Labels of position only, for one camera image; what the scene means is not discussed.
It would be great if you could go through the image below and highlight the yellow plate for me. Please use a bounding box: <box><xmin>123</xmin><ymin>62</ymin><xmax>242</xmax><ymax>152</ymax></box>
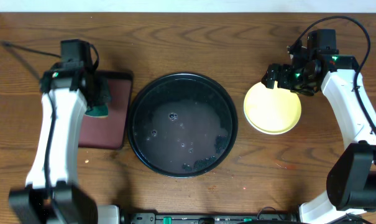
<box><xmin>243</xmin><ymin>82</ymin><xmax>301</xmax><ymax>119</ymax></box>

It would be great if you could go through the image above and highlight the green yellow sponge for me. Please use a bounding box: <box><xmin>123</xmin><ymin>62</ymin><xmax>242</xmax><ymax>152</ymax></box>
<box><xmin>85</xmin><ymin>104</ymin><xmax>109</xmax><ymax>118</ymax></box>

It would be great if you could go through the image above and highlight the mint plate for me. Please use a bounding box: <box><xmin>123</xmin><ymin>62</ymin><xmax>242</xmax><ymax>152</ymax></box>
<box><xmin>244</xmin><ymin>111</ymin><xmax>301</xmax><ymax>135</ymax></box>

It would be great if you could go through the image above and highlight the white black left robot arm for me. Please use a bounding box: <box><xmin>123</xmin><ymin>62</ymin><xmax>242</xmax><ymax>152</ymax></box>
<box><xmin>9</xmin><ymin>39</ymin><xmax>122</xmax><ymax>223</ymax></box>

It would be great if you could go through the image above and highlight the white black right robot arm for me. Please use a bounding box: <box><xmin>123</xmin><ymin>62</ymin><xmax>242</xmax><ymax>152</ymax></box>
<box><xmin>262</xmin><ymin>29</ymin><xmax>376</xmax><ymax>223</ymax></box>

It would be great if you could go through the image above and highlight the black rectangular maroon tray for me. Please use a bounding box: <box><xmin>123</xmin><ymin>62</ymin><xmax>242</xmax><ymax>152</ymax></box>
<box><xmin>78</xmin><ymin>70</ymin><xmax>134</xmax><ymax>150</ymax></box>

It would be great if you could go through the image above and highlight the round black tray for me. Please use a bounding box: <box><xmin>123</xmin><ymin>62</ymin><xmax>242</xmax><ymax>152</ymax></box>
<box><xmin>127</xmin><ymin>73</ymin><xmax>238</xmax><ymax>178</ymax></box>

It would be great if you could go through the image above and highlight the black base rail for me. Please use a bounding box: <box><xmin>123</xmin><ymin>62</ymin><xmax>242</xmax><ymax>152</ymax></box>
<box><xmin>119</xmin><ymin>207</ymin><xmax>314</xmax><ymax>224</ymax></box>

